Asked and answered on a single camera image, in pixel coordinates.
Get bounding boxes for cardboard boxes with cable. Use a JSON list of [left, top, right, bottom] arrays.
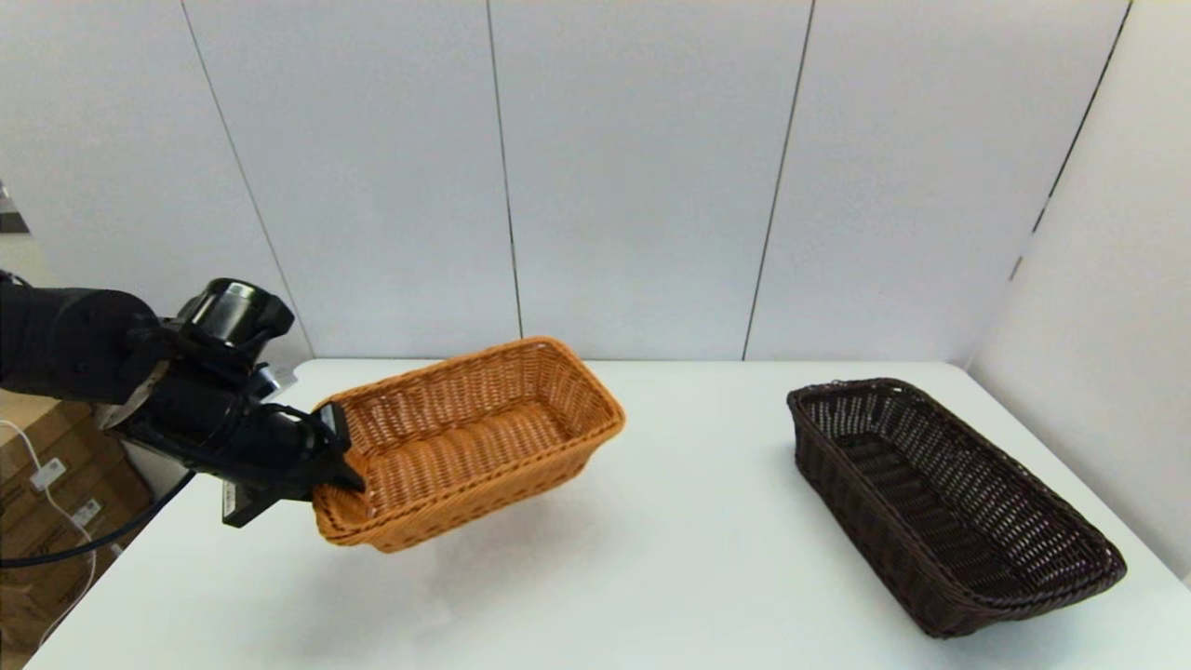
[[0, 421, 100, 645]]

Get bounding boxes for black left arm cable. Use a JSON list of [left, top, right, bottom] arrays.
[[0, 470, 198, 569]]

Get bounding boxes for dark grey wall fixture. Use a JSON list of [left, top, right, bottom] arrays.
[[0, 177, 34, 237]]

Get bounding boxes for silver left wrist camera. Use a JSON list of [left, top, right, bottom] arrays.
[[249, 365, 299, 401]]

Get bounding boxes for brown cardboard box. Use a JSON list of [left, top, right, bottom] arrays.
[[0, 395, 117, 485], [0, 521, 159, 652], [0, 447, 154, 578]]

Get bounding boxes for dark brown wicker basket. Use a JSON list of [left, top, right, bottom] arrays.
[[787, 378, 1128, 639]]

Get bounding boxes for orange wicker basket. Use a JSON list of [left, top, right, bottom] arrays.
[[312, 336, 626, 554]]

